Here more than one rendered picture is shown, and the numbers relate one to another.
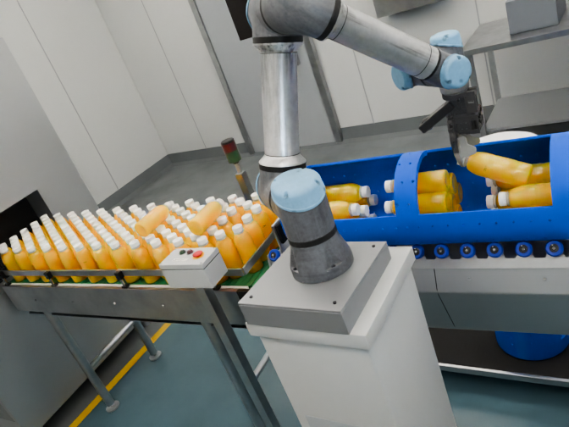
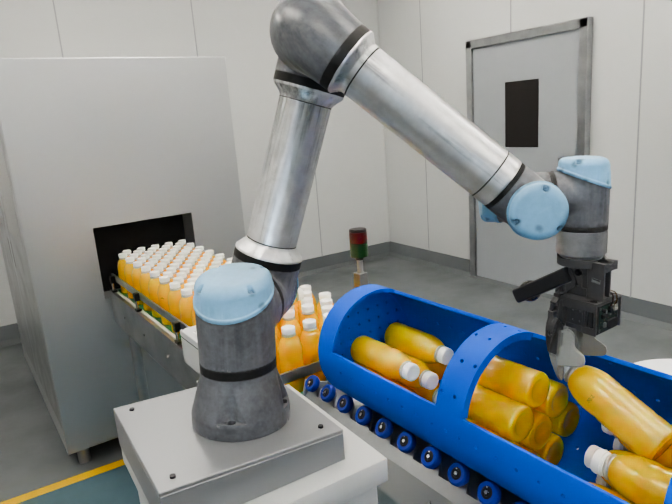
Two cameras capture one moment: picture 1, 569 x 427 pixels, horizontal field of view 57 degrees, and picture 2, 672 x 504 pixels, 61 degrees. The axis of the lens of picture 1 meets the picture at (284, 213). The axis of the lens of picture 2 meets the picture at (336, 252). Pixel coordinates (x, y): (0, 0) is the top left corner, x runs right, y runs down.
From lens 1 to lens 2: 63 cm
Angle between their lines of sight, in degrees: 22
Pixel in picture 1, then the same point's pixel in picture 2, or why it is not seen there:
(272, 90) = (272, 147)
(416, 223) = (456, 430)
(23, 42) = not seen: hidden behind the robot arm
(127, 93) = (373, 165)
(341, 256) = (249, 415)
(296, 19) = (290, 45)
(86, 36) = not seen: hidden behind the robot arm
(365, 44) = (387, 115)
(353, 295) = (208, 480)
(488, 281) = not seen: outside the picture
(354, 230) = (385, 398)
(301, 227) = (204, 344)
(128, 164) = (343, 235)
